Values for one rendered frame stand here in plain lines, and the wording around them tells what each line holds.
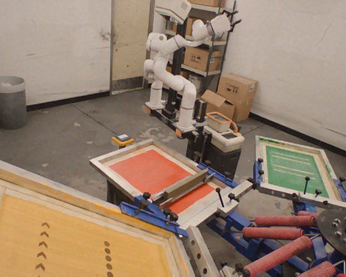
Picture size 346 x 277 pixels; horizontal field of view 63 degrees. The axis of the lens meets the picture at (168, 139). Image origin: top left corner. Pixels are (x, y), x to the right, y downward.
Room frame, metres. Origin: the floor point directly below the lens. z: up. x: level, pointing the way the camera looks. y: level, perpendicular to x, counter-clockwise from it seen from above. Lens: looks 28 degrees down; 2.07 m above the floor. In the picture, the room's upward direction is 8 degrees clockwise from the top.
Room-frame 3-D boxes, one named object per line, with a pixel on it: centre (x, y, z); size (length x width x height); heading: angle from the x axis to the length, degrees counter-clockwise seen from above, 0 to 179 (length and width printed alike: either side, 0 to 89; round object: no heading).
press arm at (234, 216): (1.17, -0.41, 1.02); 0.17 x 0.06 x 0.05; 49
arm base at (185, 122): (2.01, -0.12, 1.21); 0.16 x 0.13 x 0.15; 128
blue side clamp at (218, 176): (1.59, -0.35, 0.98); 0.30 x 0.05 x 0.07; 49
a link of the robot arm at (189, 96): (2.01, -0.10, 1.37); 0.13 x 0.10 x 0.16; 1
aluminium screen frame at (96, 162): (1.54, 0.02, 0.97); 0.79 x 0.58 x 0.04; 49
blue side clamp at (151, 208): (1.17, 0.02, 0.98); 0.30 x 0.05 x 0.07; 49
